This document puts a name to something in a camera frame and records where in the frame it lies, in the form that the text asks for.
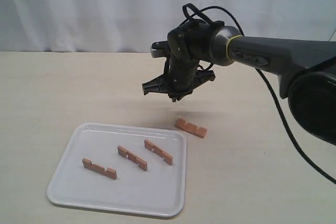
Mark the notched wooden piece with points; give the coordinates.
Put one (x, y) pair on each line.
(158, 151)
(132, 157)
(191, 128)
(108, 172)

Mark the white plastic tray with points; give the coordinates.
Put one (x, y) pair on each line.
(159, 191)

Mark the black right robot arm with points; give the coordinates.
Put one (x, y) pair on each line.
(305, 69)

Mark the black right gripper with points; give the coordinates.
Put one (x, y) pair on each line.
(179, 79)

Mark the white backdrop curtain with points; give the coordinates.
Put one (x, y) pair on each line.
(132, 25)

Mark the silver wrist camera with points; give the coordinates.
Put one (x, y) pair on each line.
(159, 49)

